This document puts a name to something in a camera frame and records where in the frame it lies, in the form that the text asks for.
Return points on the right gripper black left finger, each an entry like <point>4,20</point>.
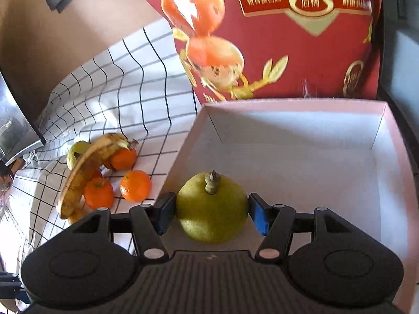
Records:
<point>149,223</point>

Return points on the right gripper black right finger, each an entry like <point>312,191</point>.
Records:
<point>275,223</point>

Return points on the orange mandarin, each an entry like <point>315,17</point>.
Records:
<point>123,159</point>
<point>135,186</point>
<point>99,193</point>

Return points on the green pear with stem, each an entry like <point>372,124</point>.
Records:
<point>212,208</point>

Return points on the spotted yellow banana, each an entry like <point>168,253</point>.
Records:
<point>92,159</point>

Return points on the white grid tablecloth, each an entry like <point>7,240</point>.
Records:
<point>136,87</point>

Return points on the red egg gift box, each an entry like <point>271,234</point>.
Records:
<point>262,49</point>

